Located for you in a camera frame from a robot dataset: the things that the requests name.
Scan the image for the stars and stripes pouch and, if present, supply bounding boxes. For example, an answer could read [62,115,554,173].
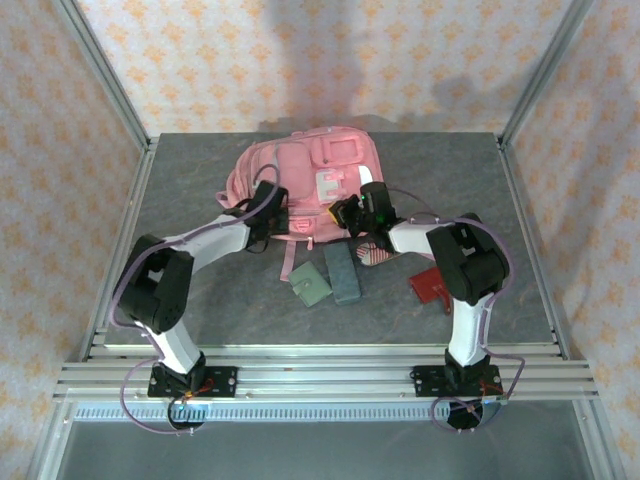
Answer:
[355,239,404,269]

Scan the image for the pink student backpack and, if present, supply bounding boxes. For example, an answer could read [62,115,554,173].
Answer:
[215,126,401,284]

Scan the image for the blue-grey pencil case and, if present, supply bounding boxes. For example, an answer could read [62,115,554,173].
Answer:
[322,243,362,306]

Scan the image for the green wallet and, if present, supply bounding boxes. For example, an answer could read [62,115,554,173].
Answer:
[288,261,333,307]

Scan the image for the red wallet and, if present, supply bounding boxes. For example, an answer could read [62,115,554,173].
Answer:
[408,266,456,316]

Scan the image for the grey lower shelf panel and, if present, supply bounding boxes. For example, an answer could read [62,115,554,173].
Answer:
[54,421,594,480]

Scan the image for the aluminium table edge rail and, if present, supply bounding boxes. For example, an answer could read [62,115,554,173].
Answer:
[79,342,571,362]

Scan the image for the aluminium side rail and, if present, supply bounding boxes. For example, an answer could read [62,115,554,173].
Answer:
[497,139,572,360]
[77,139,161,362]

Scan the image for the wide aluminium mounting rail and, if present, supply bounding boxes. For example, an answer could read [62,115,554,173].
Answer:
[52,360,600,403]

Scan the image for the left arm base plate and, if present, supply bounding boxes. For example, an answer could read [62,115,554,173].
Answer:
[147,366,239,399]

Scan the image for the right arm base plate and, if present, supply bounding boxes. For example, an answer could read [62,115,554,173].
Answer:
[409,364,503,399]

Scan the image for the grey slotted cable duct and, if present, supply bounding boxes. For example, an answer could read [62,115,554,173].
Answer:
[72,402,507,424]

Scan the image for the aluminium corner frame post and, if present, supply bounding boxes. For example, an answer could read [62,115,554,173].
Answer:
[497,0,599,151]
[52,0,154,151]

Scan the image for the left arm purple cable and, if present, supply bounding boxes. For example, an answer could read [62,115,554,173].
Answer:
[109,163,281,437]

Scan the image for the aluminium frame leg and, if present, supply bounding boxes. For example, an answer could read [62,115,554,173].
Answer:
[24,401,77,480]
[573,399,627,480]

